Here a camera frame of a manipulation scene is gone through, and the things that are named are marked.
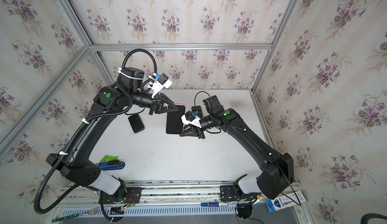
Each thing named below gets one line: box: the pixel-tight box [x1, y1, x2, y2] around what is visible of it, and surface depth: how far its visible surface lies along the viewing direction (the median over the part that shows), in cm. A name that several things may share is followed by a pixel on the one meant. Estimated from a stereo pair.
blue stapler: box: [98, 159, 126, 171], surface depth 83 cm
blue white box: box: [266, 190, 307, 213], surface depth 72 cm
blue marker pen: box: [200, 201, 228, 208], surface depth 71 cm
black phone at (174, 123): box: [166, 104, 186, 134], surface depth 59 cm
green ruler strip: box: [51, 213, 80, 223], surface depth 69 cm
